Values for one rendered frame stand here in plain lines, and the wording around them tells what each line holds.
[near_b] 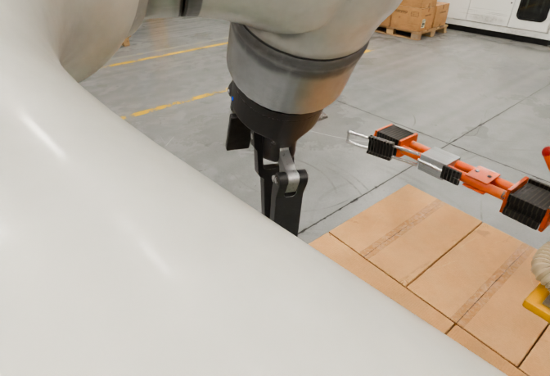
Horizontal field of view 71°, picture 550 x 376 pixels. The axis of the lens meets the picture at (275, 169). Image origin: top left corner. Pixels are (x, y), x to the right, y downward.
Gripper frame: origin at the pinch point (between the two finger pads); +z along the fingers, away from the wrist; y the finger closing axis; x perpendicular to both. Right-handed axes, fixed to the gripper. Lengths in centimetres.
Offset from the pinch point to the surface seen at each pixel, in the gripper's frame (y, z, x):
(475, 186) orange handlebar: 4, 25, -56
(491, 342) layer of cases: -31, 78, -84
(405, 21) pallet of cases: 448, 376, -439
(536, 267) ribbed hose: -16, 20, -55
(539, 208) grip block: -6, 16, -58
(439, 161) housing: 12, 28, -52
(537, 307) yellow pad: -22, 22, -53
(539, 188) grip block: -1, 19, -65
